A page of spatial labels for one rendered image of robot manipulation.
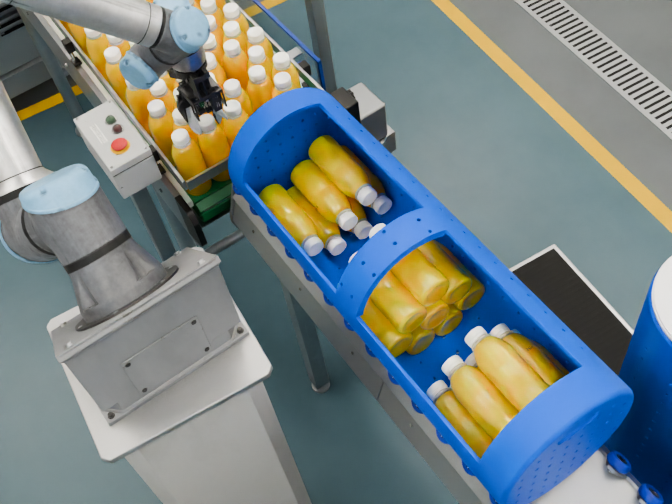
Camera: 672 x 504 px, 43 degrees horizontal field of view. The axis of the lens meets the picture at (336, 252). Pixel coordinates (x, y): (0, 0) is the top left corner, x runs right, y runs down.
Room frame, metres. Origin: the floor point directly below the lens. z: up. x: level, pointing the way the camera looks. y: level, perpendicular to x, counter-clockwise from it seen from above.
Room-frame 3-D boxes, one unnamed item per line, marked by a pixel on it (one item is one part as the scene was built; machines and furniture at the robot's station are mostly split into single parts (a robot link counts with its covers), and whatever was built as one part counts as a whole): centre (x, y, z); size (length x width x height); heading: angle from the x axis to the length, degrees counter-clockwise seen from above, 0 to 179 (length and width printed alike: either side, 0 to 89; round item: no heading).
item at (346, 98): (1.46, -0.07, 0.95); 0.10 x 0.07 x 0.10; 115
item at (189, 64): (1.38, 0.22, 1.29); 0.08 x 0.08 x 0.05
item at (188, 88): (1.37, 0.22, 1.21); 0.09 x 0.08 x 0.12; 25
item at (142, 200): (1.40, 0.44, 0.50); 0.04 x 0.04 x 1.00; 25
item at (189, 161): (1.37, 0.29, 0.98); 0.07 x 0.07 x 0.17
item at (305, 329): (1.25, 0.13, 0.31); 0.06 x 0.06 x 0.63; 25
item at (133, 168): (1.40, 0.44, 1.05); 0.20 x 0.10 x 0.10; 25
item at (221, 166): (1.41, 0.13, 0.96); 0.40 x 0.01 x 0.03; 115
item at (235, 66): (1.63, 0.15, 0.98); 0.07 x 0.07 x 0.17
